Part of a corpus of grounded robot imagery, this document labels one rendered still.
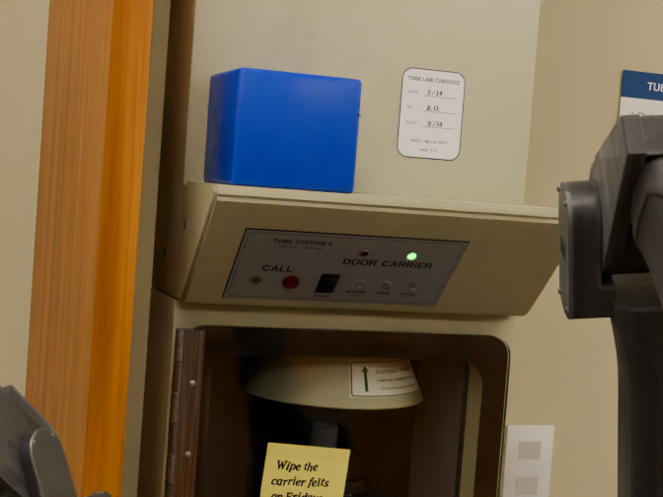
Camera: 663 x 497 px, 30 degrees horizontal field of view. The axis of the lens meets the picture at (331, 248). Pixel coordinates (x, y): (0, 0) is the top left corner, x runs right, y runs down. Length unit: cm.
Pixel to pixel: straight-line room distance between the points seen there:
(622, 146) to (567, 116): 112
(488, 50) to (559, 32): 54
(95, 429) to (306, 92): 30
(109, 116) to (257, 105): 11
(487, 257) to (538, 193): 60
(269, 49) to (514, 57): 23
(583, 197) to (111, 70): 44
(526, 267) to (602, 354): 66
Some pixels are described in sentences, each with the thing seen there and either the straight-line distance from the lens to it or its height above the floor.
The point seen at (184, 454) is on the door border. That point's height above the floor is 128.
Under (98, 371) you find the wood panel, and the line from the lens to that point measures 96.
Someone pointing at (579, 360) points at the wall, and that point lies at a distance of 170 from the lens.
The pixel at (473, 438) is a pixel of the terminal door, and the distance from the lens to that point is 115.
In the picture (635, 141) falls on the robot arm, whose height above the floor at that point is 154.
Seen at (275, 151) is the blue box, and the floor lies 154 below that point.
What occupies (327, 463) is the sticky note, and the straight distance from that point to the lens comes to 110.
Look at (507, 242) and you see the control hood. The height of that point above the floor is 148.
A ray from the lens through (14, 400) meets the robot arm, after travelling 71.
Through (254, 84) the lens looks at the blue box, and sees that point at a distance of 95.
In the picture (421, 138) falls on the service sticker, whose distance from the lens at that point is 111.
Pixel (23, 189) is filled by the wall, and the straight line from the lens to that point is 146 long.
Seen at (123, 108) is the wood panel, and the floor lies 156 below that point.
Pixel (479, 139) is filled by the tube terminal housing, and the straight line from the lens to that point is 113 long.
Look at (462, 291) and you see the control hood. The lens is 108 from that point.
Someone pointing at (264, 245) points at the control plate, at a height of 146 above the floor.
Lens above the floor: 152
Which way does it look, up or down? 3 degrees down
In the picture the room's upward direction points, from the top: 4 degrees clockwise
